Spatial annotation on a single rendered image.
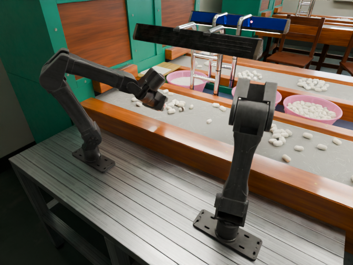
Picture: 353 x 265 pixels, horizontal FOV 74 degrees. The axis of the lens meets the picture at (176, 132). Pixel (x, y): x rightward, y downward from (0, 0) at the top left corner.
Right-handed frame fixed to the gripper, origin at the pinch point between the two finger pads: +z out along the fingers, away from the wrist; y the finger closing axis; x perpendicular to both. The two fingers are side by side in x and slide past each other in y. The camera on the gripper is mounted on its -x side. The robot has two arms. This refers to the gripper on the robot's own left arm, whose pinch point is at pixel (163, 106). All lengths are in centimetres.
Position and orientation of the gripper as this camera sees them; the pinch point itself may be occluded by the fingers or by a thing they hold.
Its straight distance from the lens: 107.0
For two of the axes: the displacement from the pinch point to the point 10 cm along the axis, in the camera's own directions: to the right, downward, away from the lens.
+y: -8.5, -3.0, 4.4
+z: 4.0, 1.7, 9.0
